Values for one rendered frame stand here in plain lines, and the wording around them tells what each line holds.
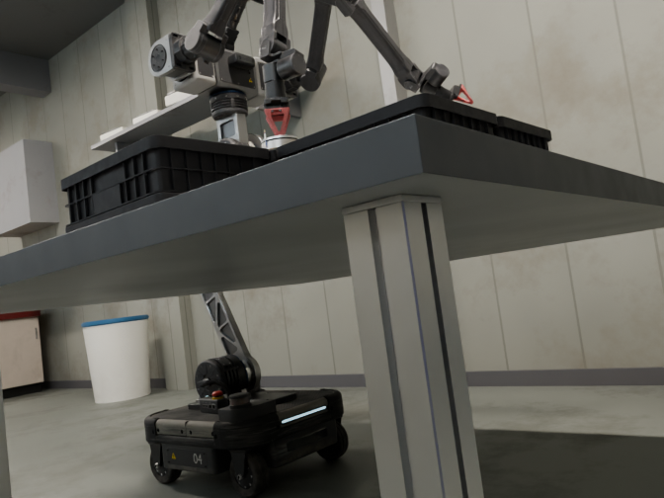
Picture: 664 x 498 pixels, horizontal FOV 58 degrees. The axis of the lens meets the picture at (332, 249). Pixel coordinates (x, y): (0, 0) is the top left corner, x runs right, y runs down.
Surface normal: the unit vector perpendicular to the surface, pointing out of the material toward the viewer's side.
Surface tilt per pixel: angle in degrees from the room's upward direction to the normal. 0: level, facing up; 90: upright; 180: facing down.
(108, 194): 90
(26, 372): 90
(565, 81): 90
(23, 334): 90
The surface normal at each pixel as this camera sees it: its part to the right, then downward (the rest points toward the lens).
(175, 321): -0.64, 0.03
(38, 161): 0.76, -0.15
